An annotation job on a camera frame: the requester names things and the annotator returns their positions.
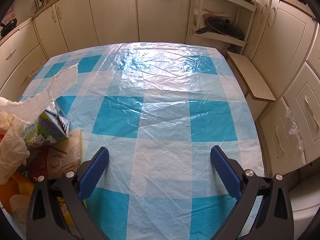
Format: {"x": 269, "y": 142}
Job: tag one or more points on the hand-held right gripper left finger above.
{"x": 96, "y": 170}

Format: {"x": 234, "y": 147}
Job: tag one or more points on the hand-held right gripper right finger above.
{"x": 225, "y": 172}

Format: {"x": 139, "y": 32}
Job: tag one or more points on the large curled orange peel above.
{"x": 22, "y": 187}

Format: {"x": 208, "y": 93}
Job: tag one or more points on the red yellow cardboard packet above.
{"x": 60, "y": 160}

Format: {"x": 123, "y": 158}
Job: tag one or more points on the green white milk carton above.
{"x": 50, "y": 130}

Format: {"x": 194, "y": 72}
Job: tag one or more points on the clear plastic cup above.
{"x": 18, "y": 205}

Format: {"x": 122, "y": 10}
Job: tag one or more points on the crumpled translucent plastic bag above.
{"x": 12, "y": 150}

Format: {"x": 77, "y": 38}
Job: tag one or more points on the white paper towel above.
{"x": 37, "y": 102}

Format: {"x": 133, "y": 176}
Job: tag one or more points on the blue checkered plastic tablecloth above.
{"x": 162, "y": 105}

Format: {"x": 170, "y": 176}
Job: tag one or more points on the wooden stool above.
{"x": 252, "y": 77}

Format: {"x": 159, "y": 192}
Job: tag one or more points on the cream drawer cabinet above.
{"x": 17, "y": 55}

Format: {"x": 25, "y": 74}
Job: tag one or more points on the cream cabinet with arched panels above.
{"x": 282, "y": 42}

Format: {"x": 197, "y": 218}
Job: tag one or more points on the black pan with glass lid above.
{"x": 225, "y": 26}

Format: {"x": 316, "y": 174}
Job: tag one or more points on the cream cabinets with doors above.
{"x": 112, "y": 17}

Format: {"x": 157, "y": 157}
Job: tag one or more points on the black frying pan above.
{"x": 8, "y": 26}

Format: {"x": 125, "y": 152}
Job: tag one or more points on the white shelf rack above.
{"x": 225, "y": 2}

